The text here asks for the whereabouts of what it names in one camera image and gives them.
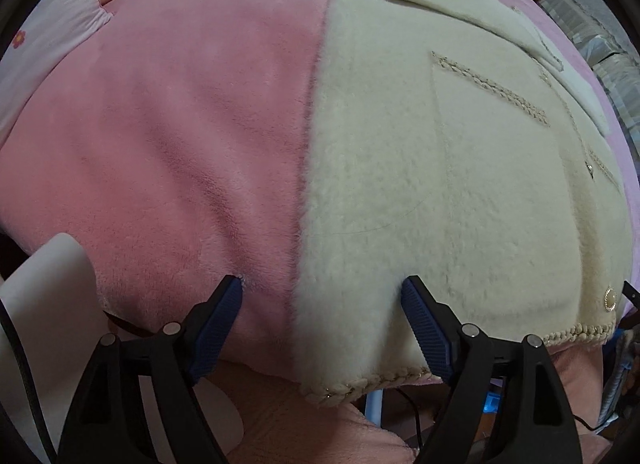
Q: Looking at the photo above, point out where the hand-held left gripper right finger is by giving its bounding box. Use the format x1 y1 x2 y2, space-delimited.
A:
399 275 584 464

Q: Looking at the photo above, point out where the pink plush bed blanket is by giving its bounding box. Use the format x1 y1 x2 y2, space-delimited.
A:
0 0 640 387

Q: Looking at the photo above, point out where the white plastic chair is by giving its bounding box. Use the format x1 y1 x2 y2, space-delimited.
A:
0 233 247 464

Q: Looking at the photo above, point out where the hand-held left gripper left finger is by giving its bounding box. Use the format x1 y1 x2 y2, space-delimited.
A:
57 275 244 464

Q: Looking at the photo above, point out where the cream fluffy cardigan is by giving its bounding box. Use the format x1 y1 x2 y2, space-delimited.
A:
292 0 632 408

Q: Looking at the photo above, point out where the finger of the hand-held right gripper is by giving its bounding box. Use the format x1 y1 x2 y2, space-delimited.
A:
620 280 640 331

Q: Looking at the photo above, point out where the pink cartoon print pillow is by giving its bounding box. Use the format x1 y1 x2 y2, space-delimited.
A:
0 0 114 131

